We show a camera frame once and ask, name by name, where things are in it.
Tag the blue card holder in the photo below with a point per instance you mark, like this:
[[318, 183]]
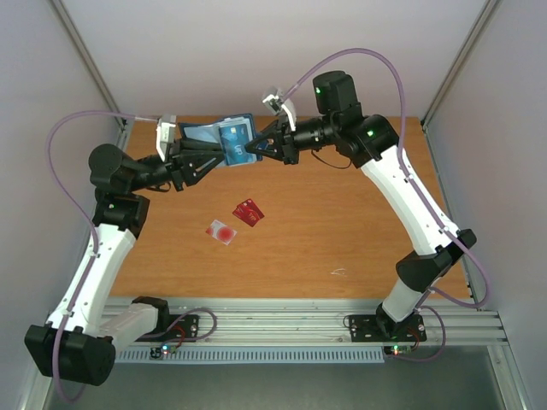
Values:
[[210, 132]]

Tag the right circuit board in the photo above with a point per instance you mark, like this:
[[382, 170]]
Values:
[[399, 350]]

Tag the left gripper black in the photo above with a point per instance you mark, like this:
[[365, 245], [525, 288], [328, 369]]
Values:
[[181, 170]]

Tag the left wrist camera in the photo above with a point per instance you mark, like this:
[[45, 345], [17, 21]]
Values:
[[165, 131]]

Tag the aluminium rail frame front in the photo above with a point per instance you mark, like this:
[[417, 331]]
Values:
[[322, 322]]

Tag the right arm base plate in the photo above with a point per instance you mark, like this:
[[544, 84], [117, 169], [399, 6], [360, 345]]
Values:
[[366, 328]]

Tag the left circuit board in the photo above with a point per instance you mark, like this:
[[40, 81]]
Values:
[[163, 352]]

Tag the aluminium post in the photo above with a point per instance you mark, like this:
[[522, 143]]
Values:
[[68, 25], [481, 22]]

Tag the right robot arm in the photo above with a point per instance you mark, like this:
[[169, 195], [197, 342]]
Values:
[[373, 146]]

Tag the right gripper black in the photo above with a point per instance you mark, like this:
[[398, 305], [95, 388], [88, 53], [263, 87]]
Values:
[[289, 142]]

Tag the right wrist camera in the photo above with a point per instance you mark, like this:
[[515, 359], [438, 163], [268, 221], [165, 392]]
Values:
[[273, 100]]

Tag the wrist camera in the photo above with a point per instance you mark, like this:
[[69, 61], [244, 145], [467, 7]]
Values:
[[273, 100], [165, 131]]

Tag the blue VIP card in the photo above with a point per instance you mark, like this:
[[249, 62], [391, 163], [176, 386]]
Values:
[[234, 138]]

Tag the circuit board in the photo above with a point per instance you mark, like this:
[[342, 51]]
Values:
[[163, 352], [399, 350]]

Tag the white card red circle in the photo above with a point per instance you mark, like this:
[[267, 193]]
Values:
[[221, 232]]

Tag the left rear aluminium post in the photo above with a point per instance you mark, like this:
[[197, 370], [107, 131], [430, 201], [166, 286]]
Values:
[[68, 25]]

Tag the blue slotted cable duct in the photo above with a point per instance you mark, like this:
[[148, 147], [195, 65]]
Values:
[[254, 355]]

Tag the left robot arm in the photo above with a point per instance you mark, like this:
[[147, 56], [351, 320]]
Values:
[[74, 344]]

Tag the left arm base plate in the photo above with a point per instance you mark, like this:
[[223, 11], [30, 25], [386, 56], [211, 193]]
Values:
[[187, 326]]

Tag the red VIP card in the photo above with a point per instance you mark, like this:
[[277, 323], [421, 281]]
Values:
[[250, 223]]

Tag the right rear aluminium post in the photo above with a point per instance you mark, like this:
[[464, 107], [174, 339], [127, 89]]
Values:
[[481, 22]]

